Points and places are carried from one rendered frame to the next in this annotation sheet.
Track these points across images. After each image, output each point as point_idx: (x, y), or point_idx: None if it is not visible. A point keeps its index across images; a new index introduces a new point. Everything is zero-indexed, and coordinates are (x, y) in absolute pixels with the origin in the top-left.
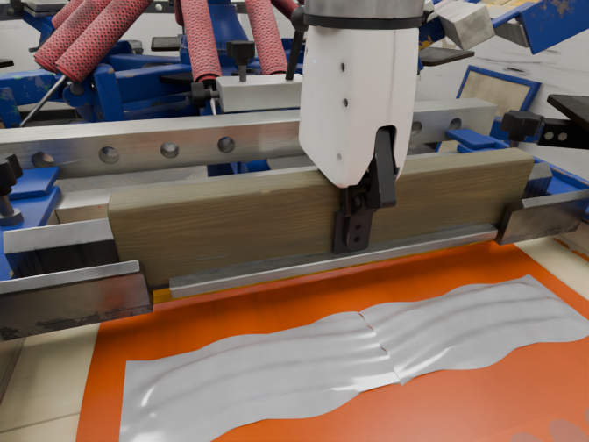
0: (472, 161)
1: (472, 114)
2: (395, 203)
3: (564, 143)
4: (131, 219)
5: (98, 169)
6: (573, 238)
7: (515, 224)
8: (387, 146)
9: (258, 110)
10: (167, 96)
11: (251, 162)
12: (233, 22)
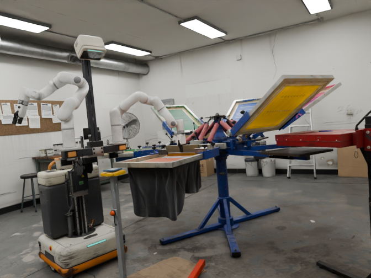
0: (191, 144)
1: (220, 144)
2: (178, 145)
3: (273, 156)
4: (167, 146)
5: None
6: None
7: (196, 151)
8: (179, 141)
9: (194, 144)
10: None
11: None
12: (220, 133)
